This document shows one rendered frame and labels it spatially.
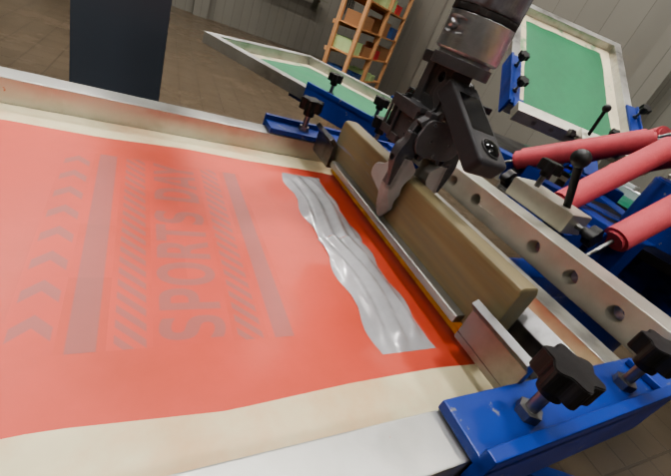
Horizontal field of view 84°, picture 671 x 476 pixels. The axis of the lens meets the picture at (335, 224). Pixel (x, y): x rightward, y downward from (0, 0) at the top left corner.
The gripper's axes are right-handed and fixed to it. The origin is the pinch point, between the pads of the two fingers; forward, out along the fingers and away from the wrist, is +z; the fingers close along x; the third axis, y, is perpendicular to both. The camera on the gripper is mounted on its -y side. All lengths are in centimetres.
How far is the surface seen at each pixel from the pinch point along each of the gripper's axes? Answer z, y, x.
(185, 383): 5.3, -18.4, 28.2
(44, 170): 5.3, 9.3, 40.3
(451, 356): 5.3, -19.3, 2.3
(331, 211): 4.7, 6.3, 6.2
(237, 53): 3, 95, 4
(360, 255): 4.8, -3.9, 6.0
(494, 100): 9, 392, -447
